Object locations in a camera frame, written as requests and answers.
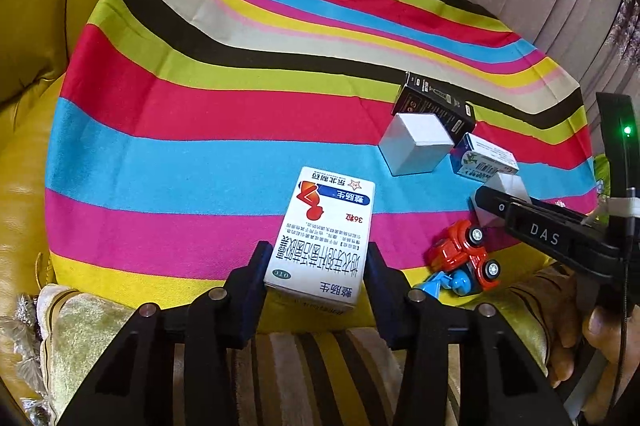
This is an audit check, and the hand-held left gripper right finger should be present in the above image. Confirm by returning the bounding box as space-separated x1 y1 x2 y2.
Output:
367 242 573 426

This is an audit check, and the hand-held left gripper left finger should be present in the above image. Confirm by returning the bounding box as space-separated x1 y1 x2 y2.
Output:
57 241 273 426

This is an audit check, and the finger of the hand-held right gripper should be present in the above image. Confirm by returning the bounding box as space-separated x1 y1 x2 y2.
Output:
474 185 587 227

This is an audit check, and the small white box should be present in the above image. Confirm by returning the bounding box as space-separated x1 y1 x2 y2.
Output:
472 172 532 231

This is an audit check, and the white medicine box red print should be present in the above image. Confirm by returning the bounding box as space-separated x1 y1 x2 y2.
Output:
263 166 377 317

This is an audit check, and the person's right hand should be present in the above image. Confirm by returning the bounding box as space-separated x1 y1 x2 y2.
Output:
547 278 640 426

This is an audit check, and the white box blue green print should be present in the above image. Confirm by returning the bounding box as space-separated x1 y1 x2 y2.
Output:
450 133 519 181

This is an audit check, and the blue toy figure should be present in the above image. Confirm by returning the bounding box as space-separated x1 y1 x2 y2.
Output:
412 268 483 300

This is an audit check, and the red toy car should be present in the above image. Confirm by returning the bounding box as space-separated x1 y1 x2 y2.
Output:
425 221 502 291

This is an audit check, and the white cube box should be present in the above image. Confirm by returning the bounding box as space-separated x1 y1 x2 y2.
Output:
378 112 454 177

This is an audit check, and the brown striped cushion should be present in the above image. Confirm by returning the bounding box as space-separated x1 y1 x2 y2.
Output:
225 268 581 426

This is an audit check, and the black box with product picture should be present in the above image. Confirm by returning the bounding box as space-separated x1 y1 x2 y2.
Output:
391 70 477 145

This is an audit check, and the beige velvet cushion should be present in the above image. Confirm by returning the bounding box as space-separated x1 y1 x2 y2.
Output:
0 283 151 412

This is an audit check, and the colourful striped cloth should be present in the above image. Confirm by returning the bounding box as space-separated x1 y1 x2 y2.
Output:
44 0 601 313

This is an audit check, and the yellow leather sofa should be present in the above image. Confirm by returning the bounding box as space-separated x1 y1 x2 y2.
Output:
0 0 171 426

